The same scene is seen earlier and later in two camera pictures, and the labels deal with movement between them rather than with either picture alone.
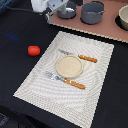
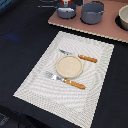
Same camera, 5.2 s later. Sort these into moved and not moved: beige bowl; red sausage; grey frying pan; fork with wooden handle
Moved: red sausage
Not moved: beige bowl; fork with wooden handle; grey frying pan
